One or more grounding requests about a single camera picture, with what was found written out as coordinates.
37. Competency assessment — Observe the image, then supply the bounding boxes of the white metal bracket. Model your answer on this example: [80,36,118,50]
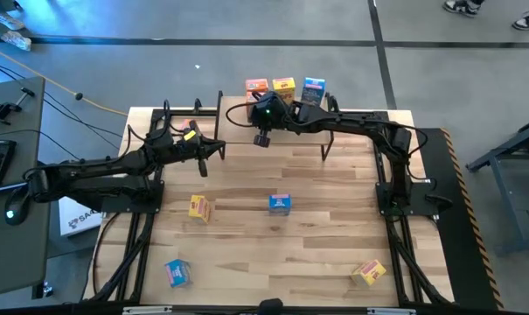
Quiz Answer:
[122,305,174,315]
[365,307,417,315]

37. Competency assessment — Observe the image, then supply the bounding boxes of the blue Rice Krispies cereal box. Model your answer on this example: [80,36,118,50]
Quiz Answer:
[268,193,292,217]
[164,258,192,289]
[299,77,327,108]

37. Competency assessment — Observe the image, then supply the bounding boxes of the yellow floor cable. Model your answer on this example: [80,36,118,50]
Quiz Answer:
[0,42,129,117]

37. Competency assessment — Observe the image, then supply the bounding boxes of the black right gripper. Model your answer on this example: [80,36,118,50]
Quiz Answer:
[250,91,291,149]

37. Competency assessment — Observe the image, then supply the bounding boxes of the person's black white shoe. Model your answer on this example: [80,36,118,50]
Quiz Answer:
[512,7,529,31]
[442,0,482,18]

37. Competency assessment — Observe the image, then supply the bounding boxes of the silver desk clamp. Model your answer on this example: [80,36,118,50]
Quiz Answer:
[31,281,55,301]

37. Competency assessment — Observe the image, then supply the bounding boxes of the blue-grey metal rack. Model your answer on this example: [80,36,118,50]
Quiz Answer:
[464,112,529,257]

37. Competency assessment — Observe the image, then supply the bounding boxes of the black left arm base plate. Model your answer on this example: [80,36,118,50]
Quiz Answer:
[101,178,165,215]

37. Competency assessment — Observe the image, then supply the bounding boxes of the yellow Corn Pops cereal box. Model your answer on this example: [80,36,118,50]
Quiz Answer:
[350,258,387,288]
[271,77,296,105]
[187,194,212,225]

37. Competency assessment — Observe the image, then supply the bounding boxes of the black computer mouse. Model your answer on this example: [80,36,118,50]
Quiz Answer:
[3,186,32,227]

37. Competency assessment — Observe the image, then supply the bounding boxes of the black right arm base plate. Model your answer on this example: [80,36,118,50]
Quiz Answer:
[375,179,454,219]

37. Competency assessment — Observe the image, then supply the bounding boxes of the dark grey desk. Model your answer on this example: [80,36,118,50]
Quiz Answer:
[0,179,53,299]
[0,76,46,193]

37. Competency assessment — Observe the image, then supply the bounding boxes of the black floor tape line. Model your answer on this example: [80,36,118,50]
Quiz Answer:
[366,0,399,110]
[27,35,529,49]

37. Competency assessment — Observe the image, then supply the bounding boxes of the black mat with hazard stripe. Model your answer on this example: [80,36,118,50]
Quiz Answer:
[414,127,505,312]

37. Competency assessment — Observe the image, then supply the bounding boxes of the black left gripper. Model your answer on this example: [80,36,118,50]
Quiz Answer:
[157,119,226,179]

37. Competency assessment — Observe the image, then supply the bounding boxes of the wooden shelf with black frame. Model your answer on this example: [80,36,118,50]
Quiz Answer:
[213,90,340,162]

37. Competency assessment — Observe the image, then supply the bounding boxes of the white box with logo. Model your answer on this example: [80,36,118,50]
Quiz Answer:
[57,195,104,238]

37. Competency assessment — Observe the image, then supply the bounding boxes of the black aluminium rig frame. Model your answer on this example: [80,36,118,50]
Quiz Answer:
[82,98,456,307]

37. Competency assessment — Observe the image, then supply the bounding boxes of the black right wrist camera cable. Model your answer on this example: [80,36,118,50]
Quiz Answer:
[225,102,259,129]

